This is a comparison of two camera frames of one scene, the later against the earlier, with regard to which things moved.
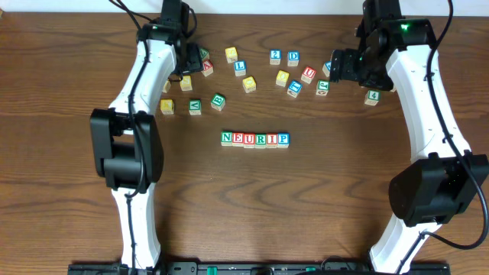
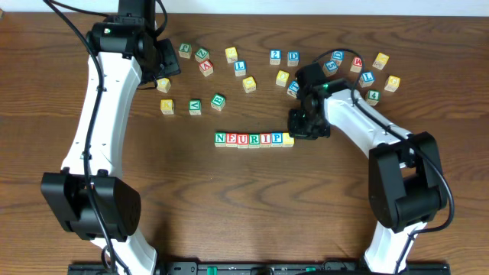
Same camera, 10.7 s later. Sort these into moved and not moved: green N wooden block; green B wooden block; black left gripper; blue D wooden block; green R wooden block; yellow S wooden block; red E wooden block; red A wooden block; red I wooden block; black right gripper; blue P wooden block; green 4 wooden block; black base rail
Moved: red E wooden block; green N wooden block; green R wooden block; black left gripper; yellow S wooden block; red I wooden block; blue P wooden block; black right gripper
Not moved: green B wooden block; black base rail; blue D wooden block; green 4 wooden block; red A wooden block
